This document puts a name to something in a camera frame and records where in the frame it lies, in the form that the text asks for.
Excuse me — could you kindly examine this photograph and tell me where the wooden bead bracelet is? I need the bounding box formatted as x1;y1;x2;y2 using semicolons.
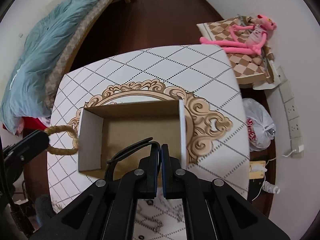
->
44;125;80;156

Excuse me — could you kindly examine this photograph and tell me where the yellow tissue box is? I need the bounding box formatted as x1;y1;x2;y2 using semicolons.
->
249;160;267;180

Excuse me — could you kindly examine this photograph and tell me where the white wall power strip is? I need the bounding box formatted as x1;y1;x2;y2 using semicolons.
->
277;66;304;159

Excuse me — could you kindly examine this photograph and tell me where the black wrist watch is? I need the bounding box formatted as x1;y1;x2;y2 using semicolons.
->
104;137;162;181

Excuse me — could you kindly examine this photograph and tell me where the red bed sheet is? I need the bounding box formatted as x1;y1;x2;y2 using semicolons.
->
1;116;50;137

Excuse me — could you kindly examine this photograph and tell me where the pink panther plush toy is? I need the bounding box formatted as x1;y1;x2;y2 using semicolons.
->
200;14;277;56

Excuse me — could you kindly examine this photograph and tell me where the patterned white tablecloth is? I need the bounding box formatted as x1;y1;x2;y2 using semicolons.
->
36;45;253;239

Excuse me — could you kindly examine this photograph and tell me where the light blue duvet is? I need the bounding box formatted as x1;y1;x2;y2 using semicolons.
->
1;0;99;133

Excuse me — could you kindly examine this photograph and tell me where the thin silver necklace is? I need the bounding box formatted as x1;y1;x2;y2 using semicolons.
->
159;197;186;223

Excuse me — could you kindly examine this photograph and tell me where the thick silver chain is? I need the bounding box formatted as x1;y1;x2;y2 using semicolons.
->
135;202;163;235

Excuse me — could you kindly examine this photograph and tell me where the white plastic bag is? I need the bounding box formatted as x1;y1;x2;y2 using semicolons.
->
242;98;276;152

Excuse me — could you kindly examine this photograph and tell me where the white plastic bottle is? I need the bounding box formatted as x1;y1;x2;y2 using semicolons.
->
263;181;280;194

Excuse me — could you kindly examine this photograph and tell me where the brown checkered cushion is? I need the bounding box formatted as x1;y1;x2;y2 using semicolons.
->
197;16;274;85

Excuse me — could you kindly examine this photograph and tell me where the white cardboard box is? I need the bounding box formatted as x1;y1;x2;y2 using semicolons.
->
78;100;187;177

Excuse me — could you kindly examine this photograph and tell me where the bed with patterned mattress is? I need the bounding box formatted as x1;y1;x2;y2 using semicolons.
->
44;0;130;109

